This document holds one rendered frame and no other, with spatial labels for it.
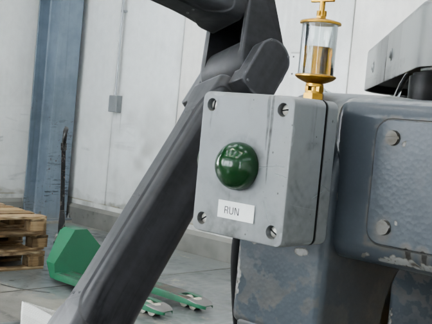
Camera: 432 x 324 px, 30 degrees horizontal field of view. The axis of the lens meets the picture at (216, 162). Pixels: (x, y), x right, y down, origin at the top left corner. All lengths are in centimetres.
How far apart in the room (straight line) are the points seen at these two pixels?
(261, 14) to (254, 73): 8
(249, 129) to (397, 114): 9
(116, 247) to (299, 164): 28
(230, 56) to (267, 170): 36
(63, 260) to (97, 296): 543
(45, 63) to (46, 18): 50
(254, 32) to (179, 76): 728
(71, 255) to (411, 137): 574
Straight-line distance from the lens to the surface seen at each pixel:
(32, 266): 659
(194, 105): 80
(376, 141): 50
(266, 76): 80
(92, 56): 919
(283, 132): 48
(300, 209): 49
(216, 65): 85
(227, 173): 48
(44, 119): 940
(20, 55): 933
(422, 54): 63
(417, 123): 49
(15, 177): 939
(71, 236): 619
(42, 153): 941
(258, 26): 84
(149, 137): 836
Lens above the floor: 131
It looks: 3 degrees down
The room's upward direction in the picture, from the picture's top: 5 degrees clockwise
